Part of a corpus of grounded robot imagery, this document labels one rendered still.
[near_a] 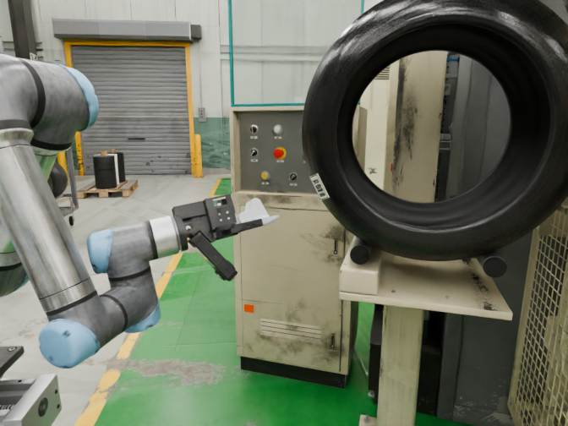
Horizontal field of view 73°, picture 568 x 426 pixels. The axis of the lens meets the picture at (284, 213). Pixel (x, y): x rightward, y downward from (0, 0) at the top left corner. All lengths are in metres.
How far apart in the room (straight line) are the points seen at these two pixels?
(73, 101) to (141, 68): 9.53
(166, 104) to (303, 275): 8.69
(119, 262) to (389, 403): 1.10
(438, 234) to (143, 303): 0.59
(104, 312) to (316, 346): 1.31
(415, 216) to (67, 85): 0.87
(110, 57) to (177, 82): 1.60
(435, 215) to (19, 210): 0.94
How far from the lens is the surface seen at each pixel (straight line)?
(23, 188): 0.67
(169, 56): 10.21
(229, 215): 0.77
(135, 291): 0.75
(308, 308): 1.79
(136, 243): 0.73
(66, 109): 0.78
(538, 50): 0.87
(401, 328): 1.39
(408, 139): 1.23
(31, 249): 0.66
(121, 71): 10.42
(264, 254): 1.75
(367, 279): 0.92
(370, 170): 4.39
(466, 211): 1.14
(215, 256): 0.76
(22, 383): 1.02
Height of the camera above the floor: 1.19
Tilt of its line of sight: 13 degrees down
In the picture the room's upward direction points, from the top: straight up
